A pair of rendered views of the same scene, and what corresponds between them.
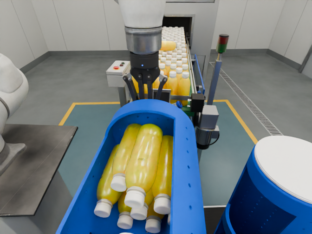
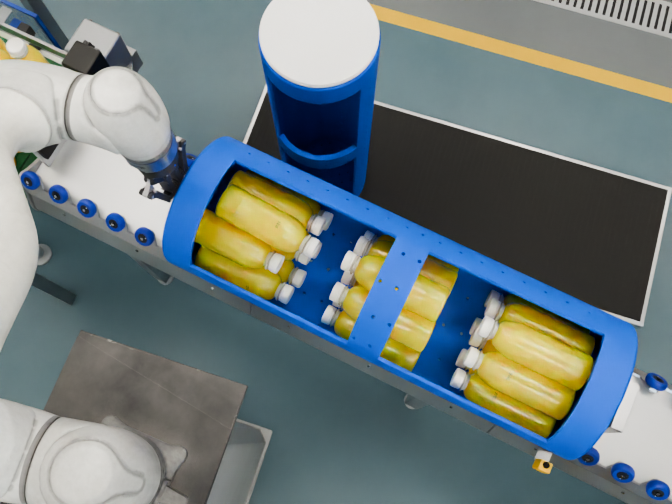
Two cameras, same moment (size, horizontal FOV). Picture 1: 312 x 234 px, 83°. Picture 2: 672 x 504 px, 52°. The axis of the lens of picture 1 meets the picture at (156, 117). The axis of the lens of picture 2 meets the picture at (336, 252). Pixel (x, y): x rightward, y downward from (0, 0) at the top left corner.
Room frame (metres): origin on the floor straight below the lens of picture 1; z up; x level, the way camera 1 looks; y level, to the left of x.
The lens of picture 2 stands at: (0.02, 0.36, 2.43)
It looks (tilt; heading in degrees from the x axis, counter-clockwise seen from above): 75 degrees down; 291
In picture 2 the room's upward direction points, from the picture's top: straight up
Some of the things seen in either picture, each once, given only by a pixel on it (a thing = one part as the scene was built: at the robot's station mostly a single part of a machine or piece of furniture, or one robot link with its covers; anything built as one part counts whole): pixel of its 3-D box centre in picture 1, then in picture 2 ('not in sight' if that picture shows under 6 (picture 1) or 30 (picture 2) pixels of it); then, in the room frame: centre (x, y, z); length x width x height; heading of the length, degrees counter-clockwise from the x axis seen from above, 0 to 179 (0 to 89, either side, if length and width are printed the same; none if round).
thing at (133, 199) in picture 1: (134, 198); (310, 247); (0.19, 0.04, 1.15); 0.04 x 0.02 x 0.04; 82
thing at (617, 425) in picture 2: not in sight; (606, 405); (-0.47, 0.11, 1.00); 0.10 x 0.04 x 0.15; 84
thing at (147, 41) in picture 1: (144, 39); (147, 143); (0.47, 0.03, 1.39); 0.09 x 0.09 x 0.06
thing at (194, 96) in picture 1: (196, 103); (87, 69); (0.88, -0.23, 0.95); 0.10 x 0.07 x 0.10; 84
